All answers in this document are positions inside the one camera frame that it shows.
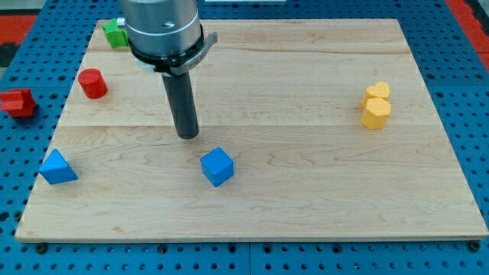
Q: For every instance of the yellow hexagon block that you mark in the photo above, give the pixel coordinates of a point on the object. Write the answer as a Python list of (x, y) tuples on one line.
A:
[(375, 113)]

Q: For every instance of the red cylinder block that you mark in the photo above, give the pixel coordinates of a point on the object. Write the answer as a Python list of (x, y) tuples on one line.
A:
[(92, 83)]

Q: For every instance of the red star block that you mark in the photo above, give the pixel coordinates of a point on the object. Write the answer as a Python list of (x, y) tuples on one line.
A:
[(18, 103)]

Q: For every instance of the wooden board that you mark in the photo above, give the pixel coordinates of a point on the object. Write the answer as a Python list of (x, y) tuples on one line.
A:
[(283, 99)]

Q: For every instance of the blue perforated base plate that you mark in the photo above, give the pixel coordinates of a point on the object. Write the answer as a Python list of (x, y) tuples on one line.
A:
[(43, 42)]

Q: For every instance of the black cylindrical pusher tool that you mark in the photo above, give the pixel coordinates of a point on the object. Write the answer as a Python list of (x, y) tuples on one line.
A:
[(180, 96)]

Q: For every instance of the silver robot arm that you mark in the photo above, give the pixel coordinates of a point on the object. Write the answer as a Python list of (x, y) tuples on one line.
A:
[(166, 34)]

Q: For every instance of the blue triangle block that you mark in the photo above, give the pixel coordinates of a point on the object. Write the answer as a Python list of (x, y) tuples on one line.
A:
[(55, 169)]

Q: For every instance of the green star block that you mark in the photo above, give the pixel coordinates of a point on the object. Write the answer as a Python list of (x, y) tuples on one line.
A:
[(116, 36)]

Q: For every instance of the yellow heart block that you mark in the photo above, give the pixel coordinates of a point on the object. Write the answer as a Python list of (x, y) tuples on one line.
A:
[(379, 90)]

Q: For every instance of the blue cube block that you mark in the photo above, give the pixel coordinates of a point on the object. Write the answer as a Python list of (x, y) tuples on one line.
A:
[(217, 166)]

